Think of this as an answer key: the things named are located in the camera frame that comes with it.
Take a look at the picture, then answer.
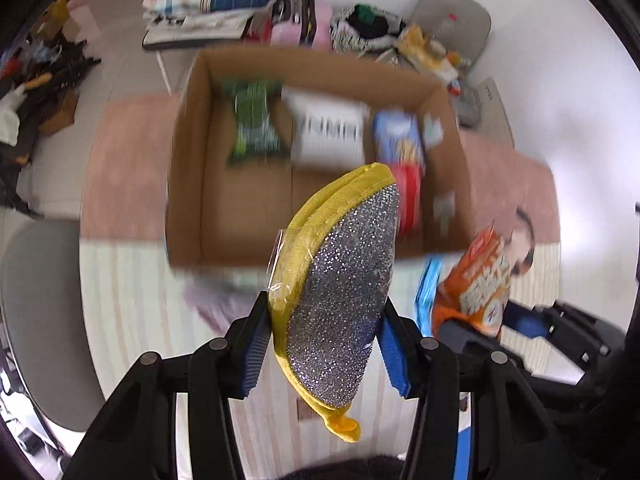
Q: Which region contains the yellow silver scouring sponge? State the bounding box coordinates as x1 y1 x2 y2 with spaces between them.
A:
267 162 401 444

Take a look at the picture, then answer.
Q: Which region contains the red snack packet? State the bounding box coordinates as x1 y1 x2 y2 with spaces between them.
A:
389 162 426 235

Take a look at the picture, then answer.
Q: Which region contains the pink black packaged item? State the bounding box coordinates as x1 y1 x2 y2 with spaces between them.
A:
269 0 335 52

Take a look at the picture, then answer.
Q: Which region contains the orange snack bag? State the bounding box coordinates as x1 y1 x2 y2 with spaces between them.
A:
432 227 517 339

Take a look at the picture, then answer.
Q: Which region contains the grey round chair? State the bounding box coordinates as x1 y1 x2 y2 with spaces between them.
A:
0 220 107 434

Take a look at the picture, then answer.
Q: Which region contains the white slotted panel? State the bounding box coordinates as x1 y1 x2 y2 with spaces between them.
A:
470 77 516 150

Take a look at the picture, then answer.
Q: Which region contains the white printed folded cloth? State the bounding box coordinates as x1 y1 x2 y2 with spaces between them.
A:
142 9 257 52

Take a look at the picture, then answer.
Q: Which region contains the grey seat cushion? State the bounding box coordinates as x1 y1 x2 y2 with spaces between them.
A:
410 0 494 62

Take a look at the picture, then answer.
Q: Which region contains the pale striped mat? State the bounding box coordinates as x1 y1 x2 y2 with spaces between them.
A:
77 239 572 463

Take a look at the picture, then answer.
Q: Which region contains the brown cardboard box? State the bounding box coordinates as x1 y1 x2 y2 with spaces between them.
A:
165 47 474 269

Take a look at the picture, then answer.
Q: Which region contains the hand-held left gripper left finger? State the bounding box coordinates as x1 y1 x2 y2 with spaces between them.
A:
62 292 276 480

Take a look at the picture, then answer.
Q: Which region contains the lilac crumpled cloth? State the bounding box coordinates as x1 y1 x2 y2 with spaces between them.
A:
182 272 262 332

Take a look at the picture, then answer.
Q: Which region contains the green snack packet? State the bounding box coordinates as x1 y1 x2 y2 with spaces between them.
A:
222 78 292 164

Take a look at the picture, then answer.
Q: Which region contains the pile of dark clutter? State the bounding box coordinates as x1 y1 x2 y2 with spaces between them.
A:
0 0 103 213

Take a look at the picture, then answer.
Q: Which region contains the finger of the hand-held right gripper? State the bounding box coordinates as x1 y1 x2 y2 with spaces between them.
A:
438 321 522 362
502 304 551 343

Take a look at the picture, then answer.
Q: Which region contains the white printed packet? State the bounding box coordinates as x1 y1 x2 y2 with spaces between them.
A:
281 86 372 168

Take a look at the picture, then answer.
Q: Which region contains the black white zebra cloth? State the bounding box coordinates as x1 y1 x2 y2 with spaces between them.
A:
330 4 409 57

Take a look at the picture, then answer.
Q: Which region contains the light blue flat packet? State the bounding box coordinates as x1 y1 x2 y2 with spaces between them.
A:
414 257 446 337

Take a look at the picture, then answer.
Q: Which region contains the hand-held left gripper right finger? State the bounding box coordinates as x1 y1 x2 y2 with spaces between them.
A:
377 300 576 480

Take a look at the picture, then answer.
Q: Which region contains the yellow snack packet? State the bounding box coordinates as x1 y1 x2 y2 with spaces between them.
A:
397 24 452 72

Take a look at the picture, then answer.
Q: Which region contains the blue snack packet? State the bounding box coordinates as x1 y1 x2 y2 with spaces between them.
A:
371 110 427 167

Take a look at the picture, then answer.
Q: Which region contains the pink blanket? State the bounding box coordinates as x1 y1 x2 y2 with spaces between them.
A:
80 95 561 247

